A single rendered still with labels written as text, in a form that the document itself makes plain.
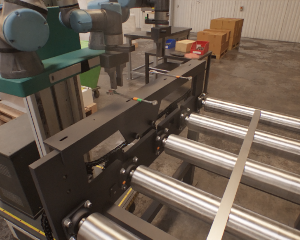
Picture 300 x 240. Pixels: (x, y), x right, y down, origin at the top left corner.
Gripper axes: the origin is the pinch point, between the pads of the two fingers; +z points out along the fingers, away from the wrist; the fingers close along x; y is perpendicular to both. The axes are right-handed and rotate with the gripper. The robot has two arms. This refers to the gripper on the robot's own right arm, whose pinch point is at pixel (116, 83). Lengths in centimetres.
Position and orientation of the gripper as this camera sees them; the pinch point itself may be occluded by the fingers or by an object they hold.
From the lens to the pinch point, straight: 99.0
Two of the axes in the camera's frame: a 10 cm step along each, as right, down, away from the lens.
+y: -8.5, -2.6, 4.6
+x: -5.3, 4.2, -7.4
